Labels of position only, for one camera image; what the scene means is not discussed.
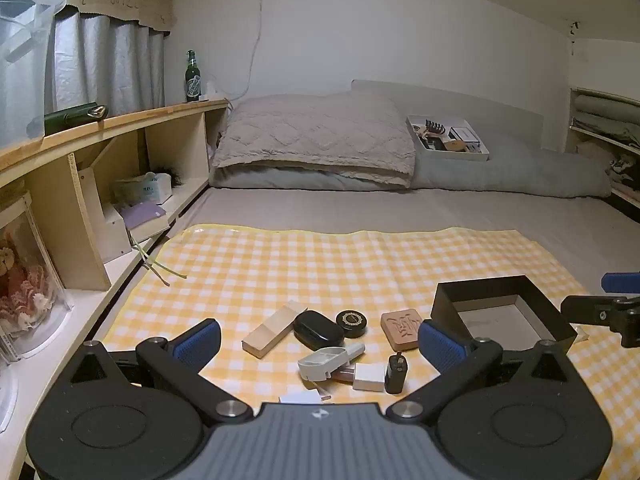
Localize green straps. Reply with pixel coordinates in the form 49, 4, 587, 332
128, 227, 189, 287

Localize green glass bottle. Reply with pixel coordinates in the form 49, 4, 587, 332
185, 50, 203, 104

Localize grey pillow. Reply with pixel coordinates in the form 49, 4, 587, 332
207, 164, 413, 192

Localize beige quilted pillow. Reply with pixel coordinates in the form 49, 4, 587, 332
211, 91, 417, 189

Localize round black tin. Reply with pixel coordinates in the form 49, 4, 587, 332
335, 310, 369, 339

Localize white tray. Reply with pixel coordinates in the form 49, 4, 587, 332
406, 115, 490, 162

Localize doll with frilly dress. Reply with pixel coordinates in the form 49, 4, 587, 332
0, 232, 52, 334

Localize grey curtain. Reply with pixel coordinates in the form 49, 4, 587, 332
50, 10, 166, 117

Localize dark green case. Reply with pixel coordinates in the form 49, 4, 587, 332
44, 102, 109, 136

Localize grey pill organizer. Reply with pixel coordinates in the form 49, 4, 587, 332
298, 346, 352, 382

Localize white charger cube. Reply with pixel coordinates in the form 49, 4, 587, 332
352, 362, 386, 391

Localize beige file holder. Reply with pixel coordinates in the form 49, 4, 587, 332
75, 165, 134, 264

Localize purple notebook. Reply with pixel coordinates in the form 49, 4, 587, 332
121, 202, 168, 231

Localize folded green blankets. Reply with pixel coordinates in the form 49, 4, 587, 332
572, 92, 640, 150

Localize dark patterned cloth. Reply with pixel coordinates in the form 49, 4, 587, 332
606, 152, 640, 192

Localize wooden wall shelf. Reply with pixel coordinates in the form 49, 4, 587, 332
566, 86, 640, 211

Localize brown carved tile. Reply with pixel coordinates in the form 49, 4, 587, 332
380, 308, 425, 349

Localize white tissue pack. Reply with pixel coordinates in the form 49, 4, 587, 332
112, 172, 174, 206

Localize yellow checkered mat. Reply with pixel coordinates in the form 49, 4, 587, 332
92, 224, 640, 480

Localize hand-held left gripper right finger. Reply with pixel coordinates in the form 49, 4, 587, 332
388, 319, 571, 425

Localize clear display case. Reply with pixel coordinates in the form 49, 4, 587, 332
0, 194, 74, 362

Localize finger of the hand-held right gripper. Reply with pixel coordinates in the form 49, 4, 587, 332
601, 271, 640, 294
560, 296, 626, 331

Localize black charger plug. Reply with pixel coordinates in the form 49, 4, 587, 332
384, 352, 409, 395

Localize clear plastic container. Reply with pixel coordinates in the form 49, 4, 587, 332
0, 0, 68, 147

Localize white cable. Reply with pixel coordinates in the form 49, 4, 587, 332
227, 0, 267, 107

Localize grey headboard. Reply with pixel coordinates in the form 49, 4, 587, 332
351, 79, 545, 152

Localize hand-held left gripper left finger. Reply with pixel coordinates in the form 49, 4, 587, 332
70, 319, 253, 426

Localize black furry item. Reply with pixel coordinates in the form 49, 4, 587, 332
149, 162, 184, 184

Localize beige wooden block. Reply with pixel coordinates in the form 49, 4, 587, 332
242, 301, 308, 359

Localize black oval case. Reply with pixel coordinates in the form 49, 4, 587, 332
293, 310, 346, 352

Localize black cardboard box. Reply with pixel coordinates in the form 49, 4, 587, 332
431, 275, 579, 356

